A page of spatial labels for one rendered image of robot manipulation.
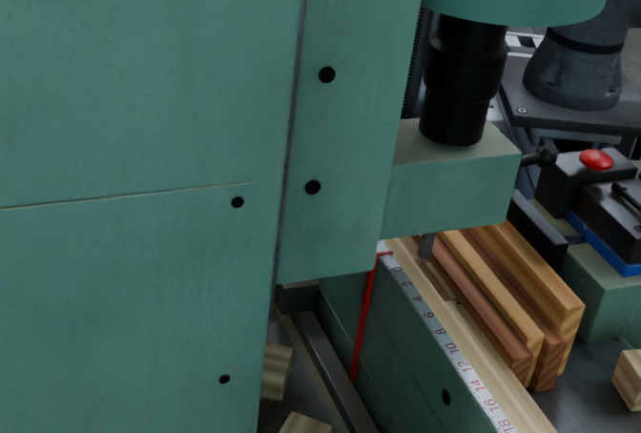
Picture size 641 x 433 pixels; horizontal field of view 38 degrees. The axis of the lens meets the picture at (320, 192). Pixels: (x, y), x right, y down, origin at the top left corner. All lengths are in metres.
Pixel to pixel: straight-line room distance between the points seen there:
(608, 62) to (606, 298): 0.68
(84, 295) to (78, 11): 0.18
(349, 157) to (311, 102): 0.06
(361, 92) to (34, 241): 0.22
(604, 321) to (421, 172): 0.23
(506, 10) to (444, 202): 0.19
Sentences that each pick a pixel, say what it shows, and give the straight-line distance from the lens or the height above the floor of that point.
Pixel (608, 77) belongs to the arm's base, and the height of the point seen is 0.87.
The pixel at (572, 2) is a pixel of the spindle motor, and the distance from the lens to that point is 0.63.
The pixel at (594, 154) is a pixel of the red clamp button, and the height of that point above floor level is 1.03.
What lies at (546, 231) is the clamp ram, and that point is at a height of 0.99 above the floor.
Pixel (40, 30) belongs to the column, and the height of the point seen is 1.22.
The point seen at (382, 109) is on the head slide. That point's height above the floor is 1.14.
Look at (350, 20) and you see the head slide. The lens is 0.58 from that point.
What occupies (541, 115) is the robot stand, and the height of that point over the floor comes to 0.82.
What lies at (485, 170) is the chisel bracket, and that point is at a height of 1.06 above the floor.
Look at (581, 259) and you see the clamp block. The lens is 0.84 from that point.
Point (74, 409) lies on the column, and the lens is 0.64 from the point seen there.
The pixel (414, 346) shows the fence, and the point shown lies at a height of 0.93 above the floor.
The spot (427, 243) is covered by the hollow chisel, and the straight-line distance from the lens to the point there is 0.80.
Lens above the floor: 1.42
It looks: 32 degrees down
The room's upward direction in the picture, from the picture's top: 7 degrees clockwise
